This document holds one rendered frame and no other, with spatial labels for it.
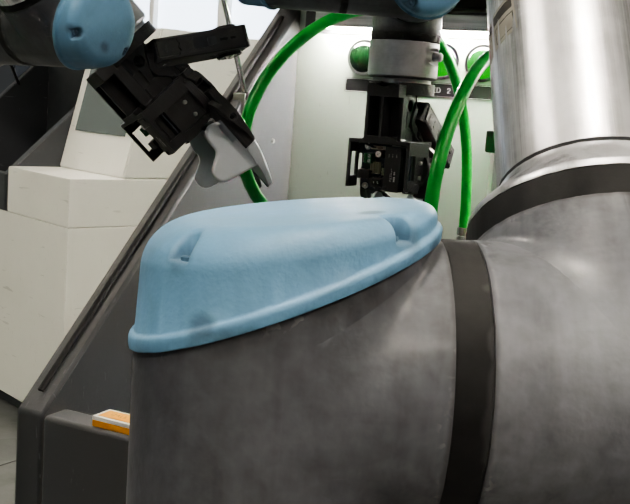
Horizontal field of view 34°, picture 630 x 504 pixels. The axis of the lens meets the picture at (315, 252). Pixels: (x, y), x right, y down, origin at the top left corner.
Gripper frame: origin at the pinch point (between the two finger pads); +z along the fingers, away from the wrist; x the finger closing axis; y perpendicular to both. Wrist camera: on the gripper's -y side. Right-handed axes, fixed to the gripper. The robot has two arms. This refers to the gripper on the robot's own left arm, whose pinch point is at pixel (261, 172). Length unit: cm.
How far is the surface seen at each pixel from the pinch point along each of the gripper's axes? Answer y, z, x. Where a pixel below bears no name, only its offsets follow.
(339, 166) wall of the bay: -24.0, 14.6, -31.1
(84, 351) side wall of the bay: 24.5, 2.9, -15.8
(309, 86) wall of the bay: -30.0, 3.3, -33.3
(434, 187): -4.6, 9.5, 18.7
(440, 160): -7.0, 8.1, 18.8
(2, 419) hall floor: 14, 61, -315
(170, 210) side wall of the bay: 3.3, -0.4, -21.7
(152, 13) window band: -245, -12, -517
